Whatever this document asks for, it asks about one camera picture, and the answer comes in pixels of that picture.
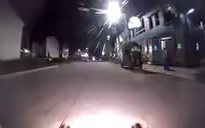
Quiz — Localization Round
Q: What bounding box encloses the grey asphalt road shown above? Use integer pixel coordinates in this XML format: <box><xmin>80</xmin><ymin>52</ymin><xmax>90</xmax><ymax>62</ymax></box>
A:
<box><xmin>0</xmin><ymin>60</ymin><xmax>205</xmax><ymax>128</ymax></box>

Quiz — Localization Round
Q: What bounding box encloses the dark parked vehicle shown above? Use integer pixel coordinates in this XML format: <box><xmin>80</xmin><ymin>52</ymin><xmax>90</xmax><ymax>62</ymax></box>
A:
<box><xmin>120</xmin><ymin>41</ymin><xmax>144</xmax><ymax>70</ymax></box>

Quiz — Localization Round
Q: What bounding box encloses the street lamp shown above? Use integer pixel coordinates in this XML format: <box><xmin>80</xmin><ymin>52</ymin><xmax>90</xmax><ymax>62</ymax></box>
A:
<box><xmin>107</xmin><ymin>1</ymin><xmax>123</xmax><ymax>24</ymax></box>

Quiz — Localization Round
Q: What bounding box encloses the person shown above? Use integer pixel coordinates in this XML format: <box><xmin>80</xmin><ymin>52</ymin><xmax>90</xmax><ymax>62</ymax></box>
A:
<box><xmin>162</xmin><ymin>48</ymin><xmax>173</xmax><ymax>72</ymax></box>

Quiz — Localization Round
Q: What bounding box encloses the robot's own part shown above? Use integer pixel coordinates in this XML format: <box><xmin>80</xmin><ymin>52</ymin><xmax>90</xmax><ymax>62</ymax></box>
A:
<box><xmin>131</xmin><ymin>122</ymin><xmax>144</xmax><ymax>128</ymax></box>
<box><xmin>59</xmin><ymin>123</ymin><xmax>71</xmax><ymax>128</ymax></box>

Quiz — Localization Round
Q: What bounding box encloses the two-storey building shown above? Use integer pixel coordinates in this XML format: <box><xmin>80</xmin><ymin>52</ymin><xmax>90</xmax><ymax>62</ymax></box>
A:
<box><xmin>115</xmin><ymin>3</ymin><xmax>205</xmax><ymax>67</ymax></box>

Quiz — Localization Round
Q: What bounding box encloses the pavement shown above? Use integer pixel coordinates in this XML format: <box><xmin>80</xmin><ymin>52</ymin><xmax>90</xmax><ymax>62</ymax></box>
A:
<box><xmin>141</xmin><ymin>63</ymin><xmax>205</xmax><ymax>84</ymax></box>

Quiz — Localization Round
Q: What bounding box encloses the ground strip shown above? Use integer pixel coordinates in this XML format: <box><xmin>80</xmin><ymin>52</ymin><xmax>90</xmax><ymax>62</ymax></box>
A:
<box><xmin>0</xmin><ymin>57</ymin><xmax>63</xmax><ymax>81</ymax></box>

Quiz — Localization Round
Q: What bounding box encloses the large pale building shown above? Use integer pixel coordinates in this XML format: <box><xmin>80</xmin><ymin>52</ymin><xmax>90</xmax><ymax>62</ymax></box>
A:
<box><xmin>0</xmin><ymin>0</ymin><xmax>25</xmax><ymax>62</ymax></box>

